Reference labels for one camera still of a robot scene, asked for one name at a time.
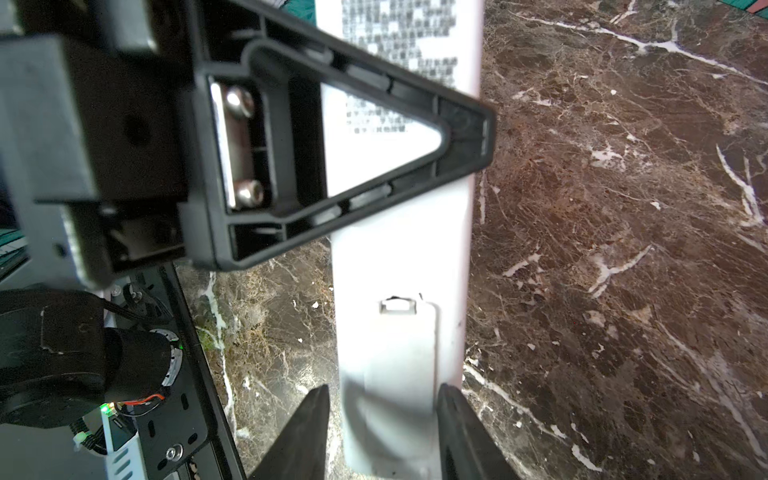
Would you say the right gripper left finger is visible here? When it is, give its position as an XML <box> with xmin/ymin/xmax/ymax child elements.
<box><xmin>248</xmin><ymin>385</ymin><xmax>330</xmax><ymax>480</ymax></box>

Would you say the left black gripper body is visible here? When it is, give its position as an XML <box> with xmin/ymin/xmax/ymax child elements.
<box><xmin>1</xmin><ymin>1</ymin><xmax>189</xmax><ymax>290</ymax></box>

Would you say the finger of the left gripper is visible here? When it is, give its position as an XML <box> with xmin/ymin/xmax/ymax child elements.
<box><xmin>179</xmin><ymin>1</ymin><xmax>496</xmax><ymax>271</ymax></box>

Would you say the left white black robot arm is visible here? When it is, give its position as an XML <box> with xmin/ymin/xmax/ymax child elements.
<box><xmin>1</xmin><ymin>1</ymin><xmax>496</xmax><ymax>428</ymax></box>

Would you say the white remote control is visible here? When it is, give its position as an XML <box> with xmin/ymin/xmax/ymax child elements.
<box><xmin>316</xmin><ymin>1</ymin><xmax>484</xmax><ymax>479</ymax></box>

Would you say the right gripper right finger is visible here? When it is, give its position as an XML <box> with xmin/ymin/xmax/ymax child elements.
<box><xmin>436</xmin><ymin>384</ymin><xmax>519</xmax><ymax>480</ymax></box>

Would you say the black front mounting rail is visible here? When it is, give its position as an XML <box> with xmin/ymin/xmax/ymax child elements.
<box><xmin>107</xmin><ymin>264</ymin><xmax>246</xmax><ymax>479</ymax></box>

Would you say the white remote battery cover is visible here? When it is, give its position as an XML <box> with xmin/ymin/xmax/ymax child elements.
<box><xmin>339</xmin><ymin>297</ymin><xmax>437</xmax><ymax>479</ymax></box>

